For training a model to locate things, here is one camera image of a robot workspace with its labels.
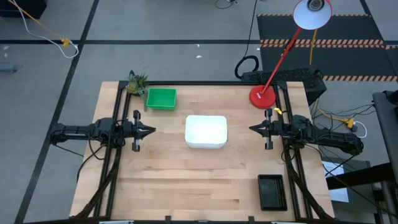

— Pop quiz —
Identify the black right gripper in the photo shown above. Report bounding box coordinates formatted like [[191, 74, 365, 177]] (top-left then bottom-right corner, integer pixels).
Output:
[[248, 108, 284, 151]]

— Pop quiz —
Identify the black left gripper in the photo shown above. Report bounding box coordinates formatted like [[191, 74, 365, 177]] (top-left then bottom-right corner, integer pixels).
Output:
[[122, 109, 157, 152]]

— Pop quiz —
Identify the red desk lamp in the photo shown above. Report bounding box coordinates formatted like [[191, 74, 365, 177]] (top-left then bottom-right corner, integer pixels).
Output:
[[248, 0, 333, 110]]

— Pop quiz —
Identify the small potted succulent plant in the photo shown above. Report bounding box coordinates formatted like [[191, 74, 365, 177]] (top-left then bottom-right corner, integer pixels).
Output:
[[126, 70, 149, 110]]

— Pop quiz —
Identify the black plastic basket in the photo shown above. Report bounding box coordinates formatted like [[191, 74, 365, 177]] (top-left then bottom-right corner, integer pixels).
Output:
[[257, 174, 289, 212]]

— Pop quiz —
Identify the black hazard-striped floor mat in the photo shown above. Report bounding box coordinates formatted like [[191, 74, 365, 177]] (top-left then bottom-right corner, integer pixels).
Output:
[[256, 13, 398, 82]]

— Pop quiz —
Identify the grey cylinder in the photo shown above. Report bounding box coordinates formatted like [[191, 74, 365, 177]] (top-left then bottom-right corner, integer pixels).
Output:
[[0, 63, 19, 73]]

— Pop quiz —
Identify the black coiled floor cable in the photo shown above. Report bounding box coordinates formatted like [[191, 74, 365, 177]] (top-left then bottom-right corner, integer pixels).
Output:
[[234, 0, 261, 80]]

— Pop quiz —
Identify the black aluminium rail frame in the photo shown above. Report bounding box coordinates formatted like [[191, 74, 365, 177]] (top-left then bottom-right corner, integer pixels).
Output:
[[74, 80, 335, 220]]

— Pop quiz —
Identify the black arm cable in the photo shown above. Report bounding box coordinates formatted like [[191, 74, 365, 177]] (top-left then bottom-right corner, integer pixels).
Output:
[[76, 136, 107, 183]]

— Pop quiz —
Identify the yellow extension cable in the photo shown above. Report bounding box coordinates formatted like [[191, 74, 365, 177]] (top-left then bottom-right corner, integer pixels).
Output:
[[309, 29, 358, 129]]

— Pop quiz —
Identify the white floor cable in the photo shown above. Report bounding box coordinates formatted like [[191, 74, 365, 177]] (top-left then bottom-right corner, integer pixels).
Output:
[[12, 0, 80, 59]]

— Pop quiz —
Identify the white plug cable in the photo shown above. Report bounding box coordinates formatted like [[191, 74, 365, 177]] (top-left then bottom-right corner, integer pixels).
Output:
[[353, 121, 368, 139]]

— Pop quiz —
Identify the yellow floor cord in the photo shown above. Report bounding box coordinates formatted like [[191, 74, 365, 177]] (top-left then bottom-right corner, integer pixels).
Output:
[[7, 0, 71, 48]]

